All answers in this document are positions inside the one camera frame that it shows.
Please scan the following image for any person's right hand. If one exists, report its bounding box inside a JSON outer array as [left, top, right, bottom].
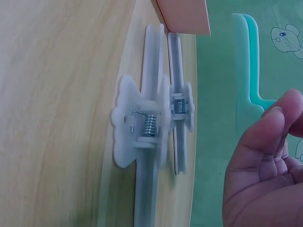
[[223, 88, 303, 227]]

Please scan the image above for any white spring sealing clip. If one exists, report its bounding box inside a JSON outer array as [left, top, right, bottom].
[[166, 32, 196, 176], [110, 23, 173, 227]]

